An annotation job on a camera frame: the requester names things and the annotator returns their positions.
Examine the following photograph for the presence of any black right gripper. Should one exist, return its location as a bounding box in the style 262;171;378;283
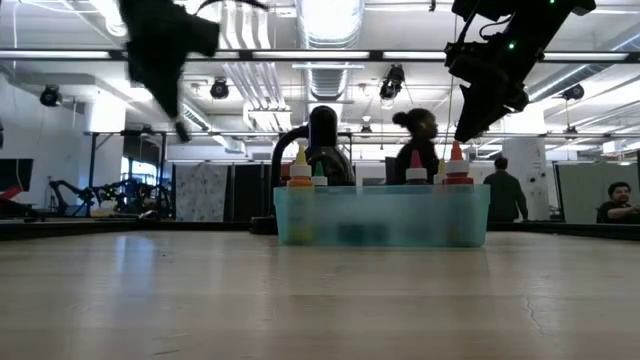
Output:
443;29;547;144

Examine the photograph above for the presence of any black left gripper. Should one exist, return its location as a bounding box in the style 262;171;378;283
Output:
117;0;222;144

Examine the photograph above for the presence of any large red food coloring bottle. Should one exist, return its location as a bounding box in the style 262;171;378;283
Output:
405;148;429;185

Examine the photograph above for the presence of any large teal food coloring bottle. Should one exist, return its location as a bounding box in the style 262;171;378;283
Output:
311;161;329;188

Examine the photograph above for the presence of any white pillar cabinet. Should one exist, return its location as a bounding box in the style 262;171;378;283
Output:
502;137;551;224

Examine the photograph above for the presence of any person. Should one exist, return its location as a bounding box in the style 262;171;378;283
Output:
595;180;640;225
482;156;530;223
391;107;442;186

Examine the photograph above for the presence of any speckled grey panel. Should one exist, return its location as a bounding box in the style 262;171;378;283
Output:
174;163;229;221

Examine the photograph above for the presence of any black computer monitor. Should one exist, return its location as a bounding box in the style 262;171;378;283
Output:
384;156;401;186

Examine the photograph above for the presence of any black partition panel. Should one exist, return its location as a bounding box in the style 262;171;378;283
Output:
232;164;272;221

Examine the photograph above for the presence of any green partition screen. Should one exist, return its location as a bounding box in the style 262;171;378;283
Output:
555;162;640;226

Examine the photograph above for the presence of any black overhead light bar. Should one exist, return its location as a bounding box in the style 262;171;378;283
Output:
0;48;640;64

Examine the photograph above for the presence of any translucent teal plastic bin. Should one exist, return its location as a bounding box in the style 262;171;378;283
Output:
273;183;491;249

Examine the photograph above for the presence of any black gooseneck desk lamp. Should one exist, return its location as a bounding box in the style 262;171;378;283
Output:
249;105;357;235

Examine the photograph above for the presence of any red bar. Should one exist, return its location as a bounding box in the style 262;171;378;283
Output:
0;184;26;206

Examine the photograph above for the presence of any thin hanging cable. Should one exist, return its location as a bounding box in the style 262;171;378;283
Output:
444;0;459;146

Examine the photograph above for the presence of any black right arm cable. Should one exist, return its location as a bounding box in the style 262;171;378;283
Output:
457;8;516;51

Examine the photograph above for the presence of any black overhead rig camera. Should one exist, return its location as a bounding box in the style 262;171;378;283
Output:
378;63;406;101

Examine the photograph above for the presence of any black wall screen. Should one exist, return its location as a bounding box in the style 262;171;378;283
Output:
0;158;35;193

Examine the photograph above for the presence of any silver ventilation duct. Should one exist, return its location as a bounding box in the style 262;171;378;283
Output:
294;0;366;101

